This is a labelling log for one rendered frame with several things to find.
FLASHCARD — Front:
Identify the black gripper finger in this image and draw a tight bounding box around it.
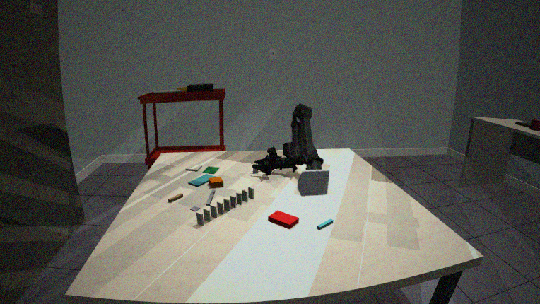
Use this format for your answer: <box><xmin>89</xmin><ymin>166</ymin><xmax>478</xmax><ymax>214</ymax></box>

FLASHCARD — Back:
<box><xmin>252</xmin><ymin>161</ymin><xmax>265</xmax><ymax>173</ymax></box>
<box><xmin>254</xmin><ymin>155</ymin><xmax>268</xmax><ymax>164</ymax></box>

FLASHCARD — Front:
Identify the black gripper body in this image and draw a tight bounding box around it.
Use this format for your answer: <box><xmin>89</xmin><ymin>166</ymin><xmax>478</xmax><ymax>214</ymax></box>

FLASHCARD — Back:
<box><xmin>264</xmin><ymin>156</ymin><xmax>283</xmax><ymax>175</ymax></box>

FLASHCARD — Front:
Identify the orange block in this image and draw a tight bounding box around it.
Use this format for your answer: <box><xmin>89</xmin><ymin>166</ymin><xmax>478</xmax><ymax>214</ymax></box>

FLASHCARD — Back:
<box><xmin>209</xmin><ymin>177</ymin><xmax>223</xmax><ymax>189</ymax></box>

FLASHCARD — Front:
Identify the red rectangular block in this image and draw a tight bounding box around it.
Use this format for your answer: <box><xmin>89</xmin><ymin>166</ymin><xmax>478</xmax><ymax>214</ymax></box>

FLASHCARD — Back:
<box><xmin>268</xmin><ymin>210</ymin><xmax>299</xmax><ymax>230</ymax></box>

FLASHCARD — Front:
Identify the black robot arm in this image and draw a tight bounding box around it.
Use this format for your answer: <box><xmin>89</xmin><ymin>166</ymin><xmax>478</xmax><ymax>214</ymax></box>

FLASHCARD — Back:
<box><xmin>267</xmin><ymin>103</ymin><xmax>324</xmax><ymax>172</ymax></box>

